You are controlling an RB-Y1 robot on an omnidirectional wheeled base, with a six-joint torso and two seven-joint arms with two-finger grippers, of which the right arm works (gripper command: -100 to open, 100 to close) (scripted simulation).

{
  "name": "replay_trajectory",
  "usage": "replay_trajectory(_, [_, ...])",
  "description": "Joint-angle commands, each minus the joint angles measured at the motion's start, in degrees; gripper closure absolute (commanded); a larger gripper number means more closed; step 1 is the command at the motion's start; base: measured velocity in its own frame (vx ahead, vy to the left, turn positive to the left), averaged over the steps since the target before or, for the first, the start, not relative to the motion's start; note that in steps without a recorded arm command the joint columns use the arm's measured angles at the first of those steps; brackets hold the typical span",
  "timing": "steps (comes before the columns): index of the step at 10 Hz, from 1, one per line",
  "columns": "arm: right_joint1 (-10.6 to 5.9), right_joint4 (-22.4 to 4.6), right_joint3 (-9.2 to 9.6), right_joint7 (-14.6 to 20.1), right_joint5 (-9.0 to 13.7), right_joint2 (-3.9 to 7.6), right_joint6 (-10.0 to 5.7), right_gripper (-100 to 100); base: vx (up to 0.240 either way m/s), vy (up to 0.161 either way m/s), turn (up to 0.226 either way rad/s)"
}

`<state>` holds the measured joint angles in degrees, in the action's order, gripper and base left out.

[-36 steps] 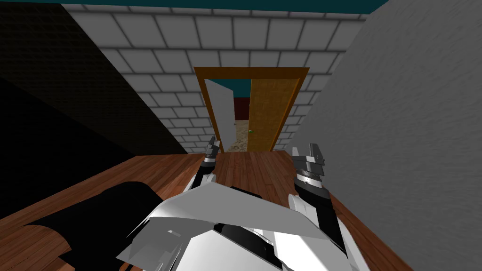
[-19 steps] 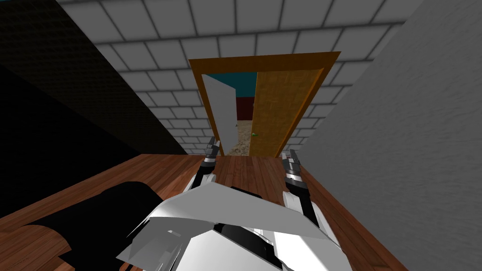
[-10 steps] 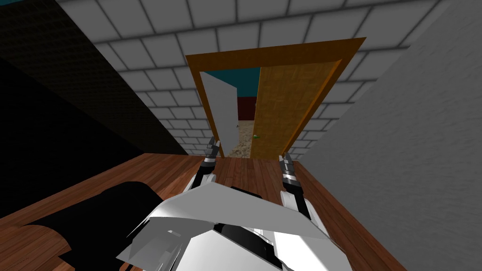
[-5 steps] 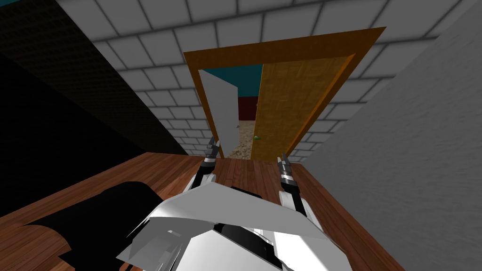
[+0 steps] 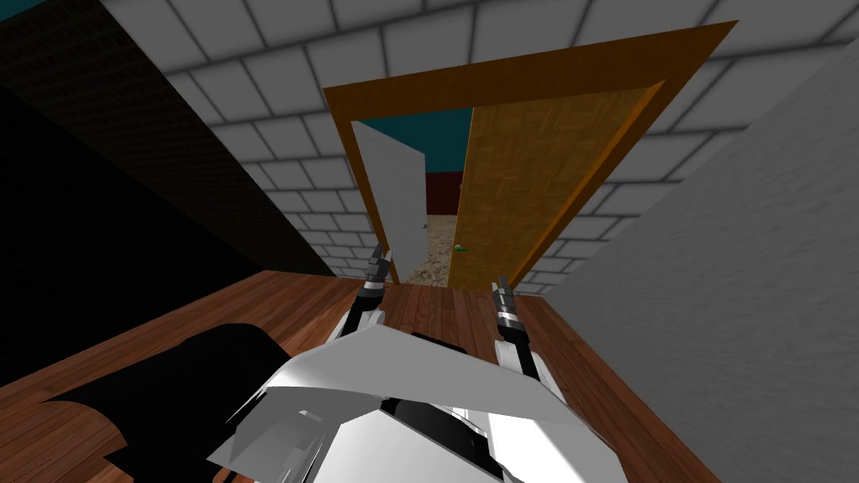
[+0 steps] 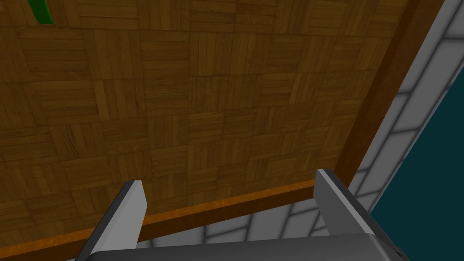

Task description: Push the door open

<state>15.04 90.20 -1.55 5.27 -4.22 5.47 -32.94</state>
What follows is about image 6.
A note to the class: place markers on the green curved object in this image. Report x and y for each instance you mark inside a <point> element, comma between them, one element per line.
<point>42,11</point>

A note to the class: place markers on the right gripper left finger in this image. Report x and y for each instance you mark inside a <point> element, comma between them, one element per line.
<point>121,221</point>

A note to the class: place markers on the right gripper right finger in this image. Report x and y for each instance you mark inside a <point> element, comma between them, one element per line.
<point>342,210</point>

